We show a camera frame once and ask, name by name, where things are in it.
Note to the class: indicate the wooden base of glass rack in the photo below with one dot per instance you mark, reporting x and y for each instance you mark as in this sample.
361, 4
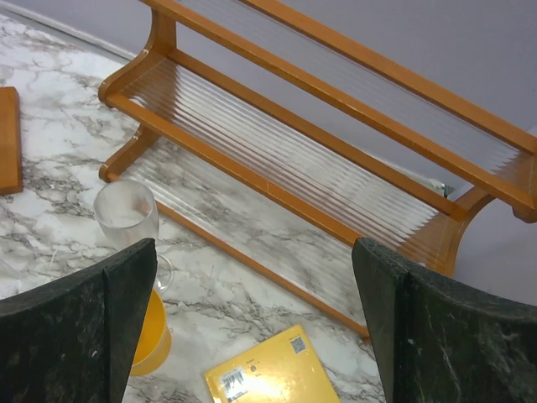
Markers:
11, 149

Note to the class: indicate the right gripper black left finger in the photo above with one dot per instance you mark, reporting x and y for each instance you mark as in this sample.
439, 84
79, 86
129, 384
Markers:
74, 339

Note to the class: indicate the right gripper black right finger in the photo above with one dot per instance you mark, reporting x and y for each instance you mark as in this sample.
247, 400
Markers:
436, 339

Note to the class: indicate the yellow book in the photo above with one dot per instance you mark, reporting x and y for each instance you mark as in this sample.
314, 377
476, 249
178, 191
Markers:
284, 368

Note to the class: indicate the wooden shelf rack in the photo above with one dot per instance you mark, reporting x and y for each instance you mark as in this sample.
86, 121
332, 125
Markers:
338, 188

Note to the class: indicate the yellow plastic goblet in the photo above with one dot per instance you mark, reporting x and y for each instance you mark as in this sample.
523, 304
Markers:
155, 339

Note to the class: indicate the clear smooth wine glass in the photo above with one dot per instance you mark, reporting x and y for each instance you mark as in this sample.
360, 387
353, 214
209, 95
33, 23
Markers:
126, 212

